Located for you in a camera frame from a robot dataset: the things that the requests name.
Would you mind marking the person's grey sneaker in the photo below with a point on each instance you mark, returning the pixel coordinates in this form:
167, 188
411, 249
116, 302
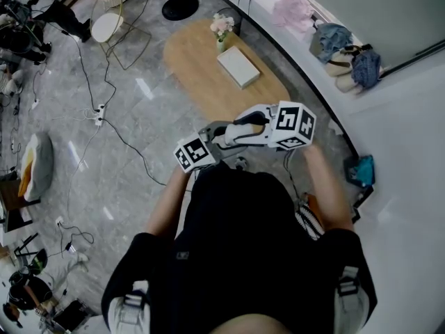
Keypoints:
241, 163

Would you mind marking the dark wooden side table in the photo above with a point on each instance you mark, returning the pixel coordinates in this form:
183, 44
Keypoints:
15, 204

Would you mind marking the grey roller blind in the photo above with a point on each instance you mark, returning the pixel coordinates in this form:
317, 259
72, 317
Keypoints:
365, 9

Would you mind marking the person's right forearm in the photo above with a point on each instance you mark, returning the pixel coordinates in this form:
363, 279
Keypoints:
327, 190

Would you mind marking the person's left forearm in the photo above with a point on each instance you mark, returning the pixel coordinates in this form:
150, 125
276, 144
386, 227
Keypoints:
167, 204

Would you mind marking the blue denim garment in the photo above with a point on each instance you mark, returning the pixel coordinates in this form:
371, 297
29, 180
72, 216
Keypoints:
330, 42

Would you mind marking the person's black shirt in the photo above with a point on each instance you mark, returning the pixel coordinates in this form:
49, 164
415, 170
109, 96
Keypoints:
250, 249

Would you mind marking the oval wooden coffee table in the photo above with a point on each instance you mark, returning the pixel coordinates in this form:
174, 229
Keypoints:
194, 61

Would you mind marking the white flat box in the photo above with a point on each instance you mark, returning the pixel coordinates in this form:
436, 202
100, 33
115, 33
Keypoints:
238, 67

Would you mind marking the vase of pink flowers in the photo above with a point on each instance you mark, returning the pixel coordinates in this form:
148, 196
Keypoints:
222, 24

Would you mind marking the pink cloth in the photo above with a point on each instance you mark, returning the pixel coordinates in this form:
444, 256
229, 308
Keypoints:
292, 12

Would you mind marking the white floor socket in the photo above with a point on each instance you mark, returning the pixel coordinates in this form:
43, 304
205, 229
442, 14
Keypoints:
60, 221

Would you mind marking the blue patterned cloth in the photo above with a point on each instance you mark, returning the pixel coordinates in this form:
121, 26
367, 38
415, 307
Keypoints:
366, 69

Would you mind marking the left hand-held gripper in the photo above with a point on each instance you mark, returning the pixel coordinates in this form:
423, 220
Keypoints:
193, 153

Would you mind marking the black round lamp base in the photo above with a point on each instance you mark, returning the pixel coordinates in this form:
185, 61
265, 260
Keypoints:
180, 8

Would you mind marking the grey beanbag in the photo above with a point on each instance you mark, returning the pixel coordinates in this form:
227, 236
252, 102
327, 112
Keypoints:
41, 165

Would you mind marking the teal bag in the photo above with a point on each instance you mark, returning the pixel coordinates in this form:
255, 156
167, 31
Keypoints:
363, 170

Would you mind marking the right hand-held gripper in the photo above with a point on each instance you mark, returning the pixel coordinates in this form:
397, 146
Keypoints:
292, 124

